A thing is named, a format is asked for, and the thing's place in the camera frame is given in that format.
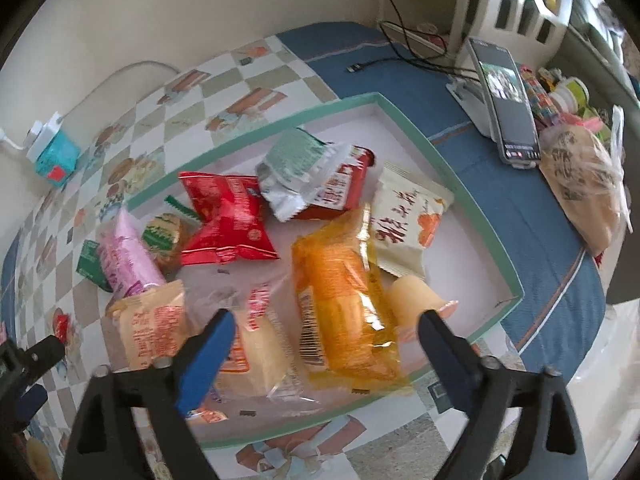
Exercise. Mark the jelly cup with orange lid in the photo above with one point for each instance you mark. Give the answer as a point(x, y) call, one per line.
point(415, 300)

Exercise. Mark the red packet with white label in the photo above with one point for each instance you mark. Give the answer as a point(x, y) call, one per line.
point(340, 190)

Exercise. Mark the pale green barcode snack packet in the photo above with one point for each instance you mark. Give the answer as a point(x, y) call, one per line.
point(295, 170)

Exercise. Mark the beige flower print snack packet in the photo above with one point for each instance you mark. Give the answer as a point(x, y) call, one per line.
point(405, 215)

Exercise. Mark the teal cardboard tray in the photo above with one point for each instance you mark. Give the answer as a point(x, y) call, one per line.
point(467, 240)

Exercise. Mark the brown cookie packet green label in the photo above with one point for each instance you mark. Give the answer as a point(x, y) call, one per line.
point(170, 240)

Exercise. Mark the red snack packet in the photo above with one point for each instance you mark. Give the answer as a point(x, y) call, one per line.
point(225, 220)

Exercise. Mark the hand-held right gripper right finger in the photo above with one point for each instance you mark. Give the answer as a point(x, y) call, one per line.
point(450, 365)

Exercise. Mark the black smartphone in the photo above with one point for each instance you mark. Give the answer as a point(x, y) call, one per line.
point(510, 110)

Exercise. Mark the white jar with green label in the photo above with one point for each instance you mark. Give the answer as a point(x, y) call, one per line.
point(570, 92)

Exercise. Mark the pink snack packet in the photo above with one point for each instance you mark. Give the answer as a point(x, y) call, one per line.
point(130, 255)

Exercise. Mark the teal box with red sticker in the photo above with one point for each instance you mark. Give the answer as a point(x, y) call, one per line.
point(57, 160)

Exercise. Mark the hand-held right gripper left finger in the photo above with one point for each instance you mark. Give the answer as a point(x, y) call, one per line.
point(205, 360)

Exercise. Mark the white phone stand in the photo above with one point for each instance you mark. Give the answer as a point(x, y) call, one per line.
point(467, 105)

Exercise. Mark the orange cake packet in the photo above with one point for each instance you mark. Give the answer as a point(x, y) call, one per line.
point(340, 285)

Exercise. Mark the printed plastic bag of bread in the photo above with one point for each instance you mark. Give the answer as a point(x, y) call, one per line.
point(580, 185)

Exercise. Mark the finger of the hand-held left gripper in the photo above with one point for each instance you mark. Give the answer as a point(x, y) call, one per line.
point(45, 355)

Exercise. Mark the blue quilted cloth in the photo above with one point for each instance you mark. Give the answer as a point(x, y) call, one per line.
point(540, 280)

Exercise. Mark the yellow pastry packet red print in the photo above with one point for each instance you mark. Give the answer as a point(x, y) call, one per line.
point(150, 325)

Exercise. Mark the white power strip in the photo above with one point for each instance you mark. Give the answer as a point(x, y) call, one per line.
point(42, 135)

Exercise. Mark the dark green snack packet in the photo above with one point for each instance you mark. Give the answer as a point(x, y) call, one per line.
point(92, 265)

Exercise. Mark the clear packet with white bun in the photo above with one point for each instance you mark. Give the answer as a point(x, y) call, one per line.
point(260, 345)

